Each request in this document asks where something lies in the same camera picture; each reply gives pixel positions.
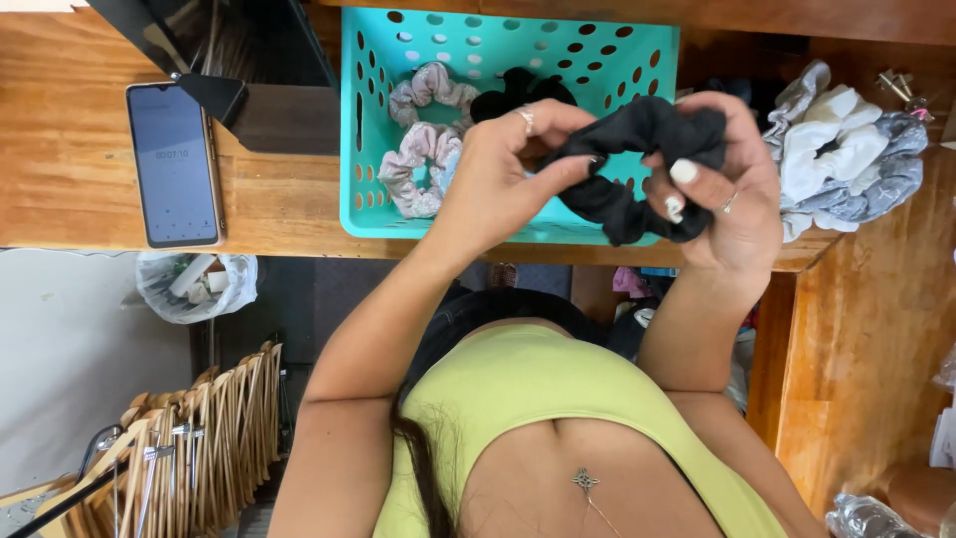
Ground small black scrunchie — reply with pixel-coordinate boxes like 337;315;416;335
470;66;578;125

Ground metal hair clips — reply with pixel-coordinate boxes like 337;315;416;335
876;69;936;124

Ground silver grey scrunchie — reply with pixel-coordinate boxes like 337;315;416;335
761;59;832;152

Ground white fabric scrunchie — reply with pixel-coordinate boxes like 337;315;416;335
780;84;884;204

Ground person's right hand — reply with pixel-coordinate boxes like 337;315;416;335
642;90;785;279

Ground person's left hand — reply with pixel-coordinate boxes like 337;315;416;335
429;99;608;260

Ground row of wooden hangers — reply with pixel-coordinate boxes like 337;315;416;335
30;339;285;538

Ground smartphone with gold edge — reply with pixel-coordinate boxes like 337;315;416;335
124;81;227;251

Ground shiny pink scrunchie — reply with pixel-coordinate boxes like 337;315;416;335
376;121;466;220
387;61;483;129

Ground black metal clothes rail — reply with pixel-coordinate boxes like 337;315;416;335
0;423;150;538

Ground silver pendant necklace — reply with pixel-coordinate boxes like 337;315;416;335
571;466;625;538

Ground black monitor with stand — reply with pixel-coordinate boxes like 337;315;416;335
85;0;342;157

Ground teal perforated plastic basket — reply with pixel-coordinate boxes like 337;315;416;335
339;6;681;248

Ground light green top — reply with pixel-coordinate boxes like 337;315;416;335
372;322;790;538

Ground large black fabric scrunchie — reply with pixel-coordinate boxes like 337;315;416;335
533;95;730;248

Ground grey patterned scrunchie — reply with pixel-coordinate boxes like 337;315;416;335
780;111;930;244

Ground clear plastic bag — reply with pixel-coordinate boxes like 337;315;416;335
825;492;929;538

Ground black pants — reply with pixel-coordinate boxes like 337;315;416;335
407;287;607;390

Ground white plastic trash bag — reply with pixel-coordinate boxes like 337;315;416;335
133;252;259;325

